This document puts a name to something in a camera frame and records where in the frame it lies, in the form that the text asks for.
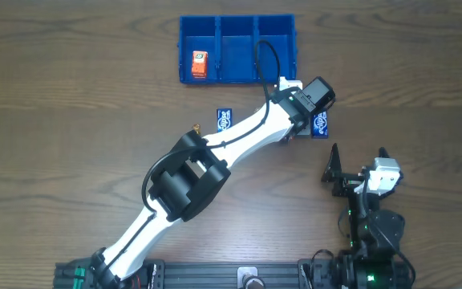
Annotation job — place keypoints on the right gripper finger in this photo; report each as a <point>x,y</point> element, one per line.
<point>334,168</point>
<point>384,154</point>

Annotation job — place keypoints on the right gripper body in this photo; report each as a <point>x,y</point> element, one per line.
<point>345,184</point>

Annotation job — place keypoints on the blue candy pack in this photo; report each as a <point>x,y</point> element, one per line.
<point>321,128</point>
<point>224,116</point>

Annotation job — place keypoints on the gold candy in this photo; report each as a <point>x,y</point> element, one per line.
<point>195,128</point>

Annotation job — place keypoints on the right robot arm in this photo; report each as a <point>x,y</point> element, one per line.
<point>387,229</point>

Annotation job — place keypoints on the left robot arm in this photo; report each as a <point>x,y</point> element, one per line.
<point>247,132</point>

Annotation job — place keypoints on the blue tray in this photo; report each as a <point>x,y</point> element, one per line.
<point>235,60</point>

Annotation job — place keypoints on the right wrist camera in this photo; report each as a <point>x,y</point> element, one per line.
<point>379,176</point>

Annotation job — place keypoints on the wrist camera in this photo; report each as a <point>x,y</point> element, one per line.
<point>379,176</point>
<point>289,83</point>

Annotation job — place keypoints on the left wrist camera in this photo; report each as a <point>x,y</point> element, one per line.
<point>289,83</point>

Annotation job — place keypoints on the mounting rail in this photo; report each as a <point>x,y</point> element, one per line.
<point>215,275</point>

